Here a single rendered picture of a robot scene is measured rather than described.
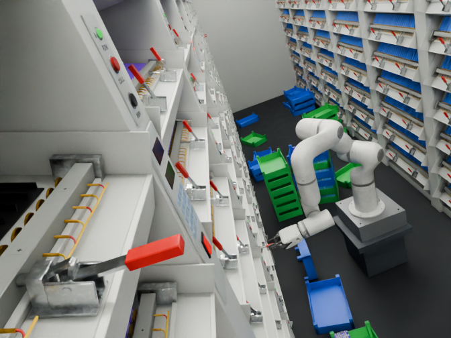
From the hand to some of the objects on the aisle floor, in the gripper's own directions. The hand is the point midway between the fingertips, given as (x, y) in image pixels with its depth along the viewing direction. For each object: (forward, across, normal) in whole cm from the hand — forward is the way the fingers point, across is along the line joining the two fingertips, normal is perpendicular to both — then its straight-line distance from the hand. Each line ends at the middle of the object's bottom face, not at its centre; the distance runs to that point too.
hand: (272, 244), depth 164 cm
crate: (-9, 0, +58) cm, 59 cm away
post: (+24, +91, +53) cm, 108 cm away
